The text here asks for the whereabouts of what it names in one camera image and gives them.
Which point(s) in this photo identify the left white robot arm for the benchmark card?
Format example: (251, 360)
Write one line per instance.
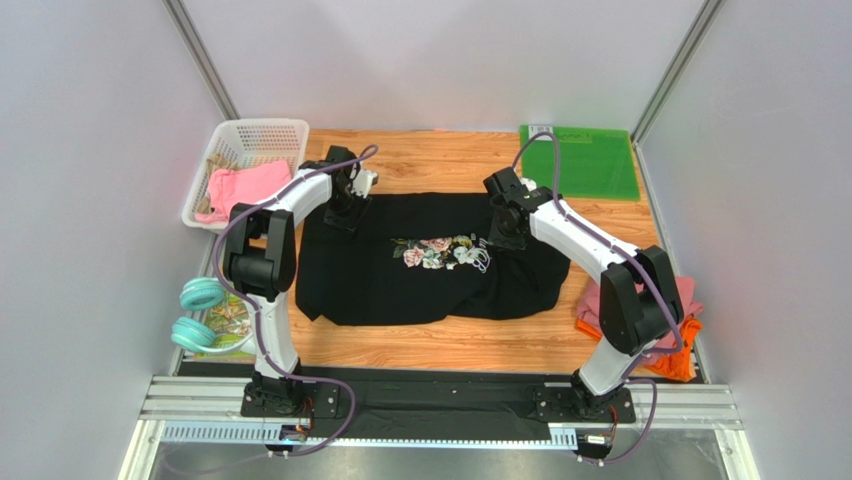
(259, 259)

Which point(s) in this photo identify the black floral t shirt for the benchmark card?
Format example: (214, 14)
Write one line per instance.
(419, 258)

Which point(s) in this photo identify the white label sticker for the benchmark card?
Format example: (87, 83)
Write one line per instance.
(536, 129)

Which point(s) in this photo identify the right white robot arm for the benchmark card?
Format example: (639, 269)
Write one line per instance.
(639, 302)

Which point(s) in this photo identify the light pink shirt in basket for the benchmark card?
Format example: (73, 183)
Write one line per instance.
(250, 186)

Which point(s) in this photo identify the beige cloth in basket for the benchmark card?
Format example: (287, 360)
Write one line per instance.
(214, 173)

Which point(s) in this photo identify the teal headphones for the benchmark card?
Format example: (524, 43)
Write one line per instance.
(197, 296)

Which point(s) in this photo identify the folded orange t shirt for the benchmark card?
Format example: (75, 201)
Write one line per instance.
(674, 366)

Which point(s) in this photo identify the green snack bowl package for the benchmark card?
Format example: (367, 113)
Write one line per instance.
(233, 335)

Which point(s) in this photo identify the white plastic basket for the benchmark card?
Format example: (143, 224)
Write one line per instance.
(244, 145)

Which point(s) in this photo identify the green cutting mat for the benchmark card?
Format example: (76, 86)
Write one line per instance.
(594, 163)

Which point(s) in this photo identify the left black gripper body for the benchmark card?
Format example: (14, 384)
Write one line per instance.
(347, 211)

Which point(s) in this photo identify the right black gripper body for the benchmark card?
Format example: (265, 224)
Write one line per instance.
(508, 233)

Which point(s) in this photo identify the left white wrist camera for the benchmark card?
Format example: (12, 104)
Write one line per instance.
(363, 182)

